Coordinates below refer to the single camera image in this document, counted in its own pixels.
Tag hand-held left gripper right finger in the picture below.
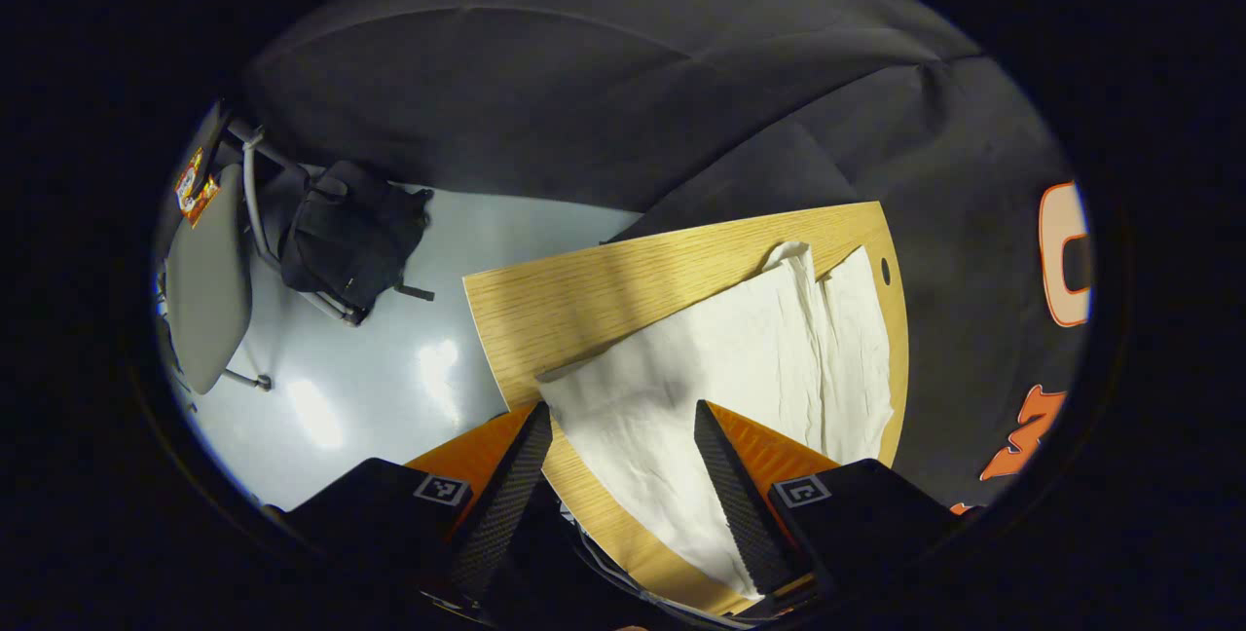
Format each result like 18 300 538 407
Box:
693 399 965 612

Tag white jeans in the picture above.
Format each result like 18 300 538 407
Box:
535 241 895 603

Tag grey chair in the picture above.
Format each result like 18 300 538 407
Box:
156 100 371 396

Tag black backpack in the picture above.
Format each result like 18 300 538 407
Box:
279 160 436 316

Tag orange printed packet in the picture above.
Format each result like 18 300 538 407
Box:
173 146 220 228

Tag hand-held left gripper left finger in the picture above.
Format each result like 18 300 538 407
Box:
263 401 554 612

